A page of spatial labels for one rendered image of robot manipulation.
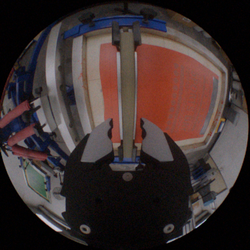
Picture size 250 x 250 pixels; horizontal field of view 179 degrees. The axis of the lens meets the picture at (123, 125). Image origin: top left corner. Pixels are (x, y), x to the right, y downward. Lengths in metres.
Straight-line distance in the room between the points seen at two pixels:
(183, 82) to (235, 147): 3.61
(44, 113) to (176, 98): 0.47
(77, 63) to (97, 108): 0.18
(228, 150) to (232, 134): 0.59
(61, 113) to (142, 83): 0.28
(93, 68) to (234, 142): 3.91
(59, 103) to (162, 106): 0.35
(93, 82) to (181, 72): 0.32
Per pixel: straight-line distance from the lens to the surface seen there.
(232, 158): 3.92
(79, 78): 0.28
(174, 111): 0.35
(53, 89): 0.29
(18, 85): 0.72
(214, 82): 0.55
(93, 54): 0.31
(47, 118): 0.31
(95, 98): 0.30
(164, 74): 0.31
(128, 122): 0.19
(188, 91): 0.38
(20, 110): 0.49
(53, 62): 0.30
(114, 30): 0.26
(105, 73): 0.28
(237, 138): 3.77
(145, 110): 0.30
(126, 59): 0.18
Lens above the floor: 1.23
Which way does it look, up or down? 59 degrees down
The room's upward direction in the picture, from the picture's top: 177 degrees counter-clockwise
